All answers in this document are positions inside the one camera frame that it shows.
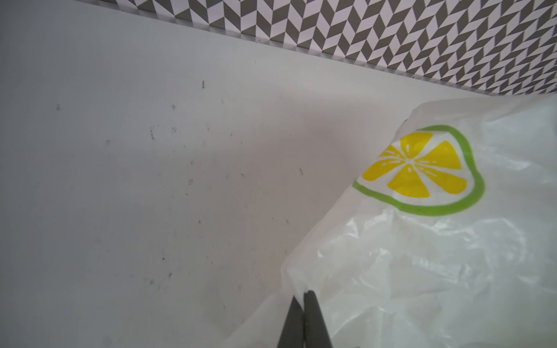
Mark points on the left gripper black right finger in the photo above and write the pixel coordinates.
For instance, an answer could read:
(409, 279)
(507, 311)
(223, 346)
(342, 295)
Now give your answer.
(315, 331)

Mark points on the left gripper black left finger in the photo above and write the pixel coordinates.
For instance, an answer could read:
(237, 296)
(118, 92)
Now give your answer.
(292, 334)

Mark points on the white plastic bag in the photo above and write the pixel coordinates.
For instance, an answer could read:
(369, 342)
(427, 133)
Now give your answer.
(448, 239)

